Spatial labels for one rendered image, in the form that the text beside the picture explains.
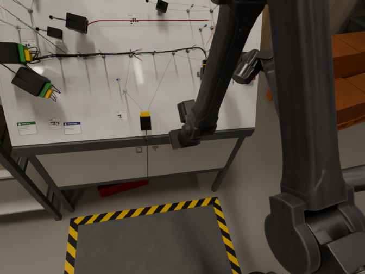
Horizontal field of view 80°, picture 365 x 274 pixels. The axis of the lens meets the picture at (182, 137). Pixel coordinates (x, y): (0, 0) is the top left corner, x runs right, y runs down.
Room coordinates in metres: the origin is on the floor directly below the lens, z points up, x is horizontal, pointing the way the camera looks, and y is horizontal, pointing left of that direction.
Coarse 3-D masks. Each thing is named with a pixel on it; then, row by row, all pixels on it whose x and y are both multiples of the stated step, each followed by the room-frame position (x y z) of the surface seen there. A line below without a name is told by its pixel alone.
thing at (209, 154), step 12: (168, 144) 0.74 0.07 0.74; (204, 144) 0.82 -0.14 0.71; (216, 144) 0.84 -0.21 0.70; (228, 144) 0.87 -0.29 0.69; (156, 156) 0.72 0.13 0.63; (168, 156) 0.75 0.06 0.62; (180, 156) 0.77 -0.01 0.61; (192, 156) 0.80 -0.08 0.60; (204, 156) 0.83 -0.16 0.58; (216, 156) 0.85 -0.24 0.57; (228, 156) 0.88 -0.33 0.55; (156, 168) 0.72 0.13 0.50; (168, 168) 0.75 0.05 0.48; (180, 168) 0.78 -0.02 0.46; (192, 168) 0.81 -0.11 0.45; (204, 168) 0.84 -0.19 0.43; (216, 168) 0.87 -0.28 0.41
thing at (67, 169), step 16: (48, 160) 0.54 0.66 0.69; (64, 160) 0.56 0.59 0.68; (80, 160) 0.59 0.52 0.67; (96, 160) 0.61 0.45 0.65; (112, 160) 0.64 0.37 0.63; (128, 160) 0.67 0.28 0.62; (144, 160) 0.70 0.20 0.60; (64, 176) 0.55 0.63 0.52; (80, 176) 0.57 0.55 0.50; (96, 176) 0.60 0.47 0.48; (112, 176) 0.63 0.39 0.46; (128, 176) 0.66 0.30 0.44; (144, 176) 0.70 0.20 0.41
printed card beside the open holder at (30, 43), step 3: (24, 39) 0.77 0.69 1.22; (27, 39) 0.77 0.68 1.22; (30, 39) 0.77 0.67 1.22; (24, 42) 0.76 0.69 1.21; (27, 42) 0.76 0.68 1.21; (30, 42) 0.76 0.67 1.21; (33, 42) 0.77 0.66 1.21; (24, 45) 0.75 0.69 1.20; (27, 45) 0.75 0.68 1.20; (30, 45) 0.76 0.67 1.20; (33, 45) 0.76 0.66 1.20; (36, 45) 0.77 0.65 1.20; (30, 48) 0.75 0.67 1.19; (33, 48) 0.75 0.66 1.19
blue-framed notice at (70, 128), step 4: (64, 124) 0.60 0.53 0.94; (68, 124) 0.60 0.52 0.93; (72, 124) 0.61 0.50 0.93; (76, 124) 0.61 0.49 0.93; (80, 124) 0.62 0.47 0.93; (64, 128) 0.59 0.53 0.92; (68, 128) 0.59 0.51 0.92; (72, 128) 0.60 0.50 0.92; (76, 128) 0.60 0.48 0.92; (80, 128) 0.61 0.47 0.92; (64, 132) 0.58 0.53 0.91; (68, 132) 0.58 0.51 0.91; (72, 132) 0.59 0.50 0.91; (76, 132) 0.59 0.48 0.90; (80, 132) 0.60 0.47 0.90
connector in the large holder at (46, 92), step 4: (48, 84) 0.60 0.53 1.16; (52, 84) 0.62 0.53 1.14; (44, 88) 0.59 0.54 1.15; (48, 88) 0.59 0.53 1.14; (40, 92) 0.57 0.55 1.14; (44, 92) 0.58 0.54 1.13; (48, 92) 0.59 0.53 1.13; (40, 96) 0.57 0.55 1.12; (44, 96) 0.57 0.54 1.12; (48, 96) 0.58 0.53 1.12
